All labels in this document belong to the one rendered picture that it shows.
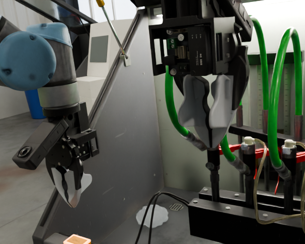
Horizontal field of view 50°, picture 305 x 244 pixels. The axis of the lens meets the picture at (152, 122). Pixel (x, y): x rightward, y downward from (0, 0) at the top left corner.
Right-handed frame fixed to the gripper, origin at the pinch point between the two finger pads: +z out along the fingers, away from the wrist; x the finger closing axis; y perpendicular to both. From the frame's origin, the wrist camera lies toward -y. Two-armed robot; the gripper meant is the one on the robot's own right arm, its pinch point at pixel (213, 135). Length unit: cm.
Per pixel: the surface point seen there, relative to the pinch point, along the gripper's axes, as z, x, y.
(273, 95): -2.1, 4.1, -15.0
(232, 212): 25.8, -6.6, -24.6
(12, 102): 96, -604, -388
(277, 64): -6.3, 4.0, -18.2
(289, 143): 10.3, 4.2, -28.2
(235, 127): 14, -13, -48
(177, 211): 41, -30, -43
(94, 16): -57, -425, -480
